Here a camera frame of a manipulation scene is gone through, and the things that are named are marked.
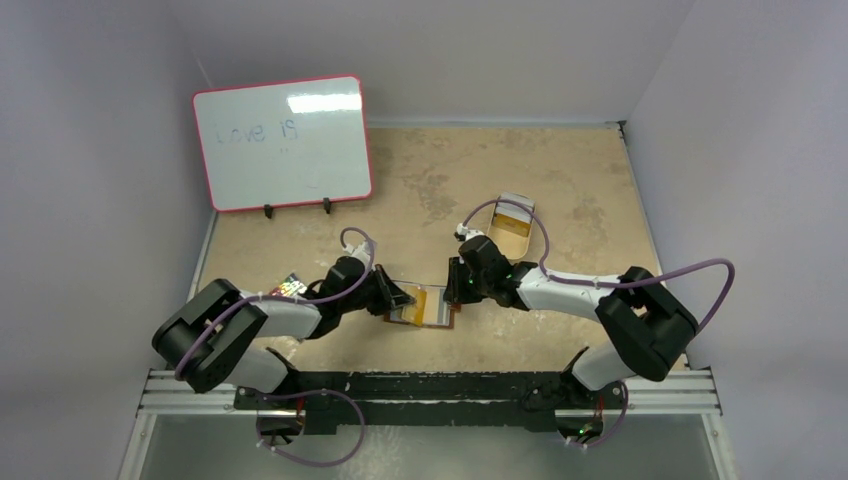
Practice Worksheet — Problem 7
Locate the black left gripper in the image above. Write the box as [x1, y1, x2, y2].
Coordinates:
[339, 264, 413, 317]

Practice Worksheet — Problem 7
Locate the yellow credit card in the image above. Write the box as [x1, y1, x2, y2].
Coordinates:
[397, 284, 427, 327]
[423, 286, 452, 328]

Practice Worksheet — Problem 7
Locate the brown leather card holder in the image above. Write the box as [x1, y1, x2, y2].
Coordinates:
[383, 282, 461, 329]

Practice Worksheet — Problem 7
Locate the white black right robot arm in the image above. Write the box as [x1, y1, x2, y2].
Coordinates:
[444, 235, 699, 407]

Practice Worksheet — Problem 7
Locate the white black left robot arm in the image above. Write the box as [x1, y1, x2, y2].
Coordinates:
[151, 256, 416, 409]

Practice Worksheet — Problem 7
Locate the beige oval card tray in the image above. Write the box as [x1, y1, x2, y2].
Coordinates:
[487, 214, 532, 262]

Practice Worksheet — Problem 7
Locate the pack of coloured markers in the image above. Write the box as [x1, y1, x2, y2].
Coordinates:
[269, 272, 307, 297]

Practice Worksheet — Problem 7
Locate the pink framed whiteboard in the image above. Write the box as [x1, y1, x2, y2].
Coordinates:
[191, 74, 374, 213]

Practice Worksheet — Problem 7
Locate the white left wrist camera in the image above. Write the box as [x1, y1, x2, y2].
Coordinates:
[343, 241, 374, 265]

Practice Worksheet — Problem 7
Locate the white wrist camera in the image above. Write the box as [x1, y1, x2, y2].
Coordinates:
[343, 241, 374, 265]
[453, 223, 485, 243]

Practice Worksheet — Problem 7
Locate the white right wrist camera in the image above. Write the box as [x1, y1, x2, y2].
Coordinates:
[453, 223, 485, 243]

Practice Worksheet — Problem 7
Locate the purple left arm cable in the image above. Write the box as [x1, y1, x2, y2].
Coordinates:
[173, 226, 367, 469]

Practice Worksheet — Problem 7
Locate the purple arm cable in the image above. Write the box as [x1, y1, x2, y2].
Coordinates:
[173, 226, 367, 469]
[457, 197, 737, 452]

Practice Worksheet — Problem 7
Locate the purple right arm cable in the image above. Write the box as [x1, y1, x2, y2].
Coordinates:
[457, 197, 737, 452]

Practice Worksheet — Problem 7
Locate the aluminium rail frame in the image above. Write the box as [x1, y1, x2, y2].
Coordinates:
[140, 371, 721, 440]

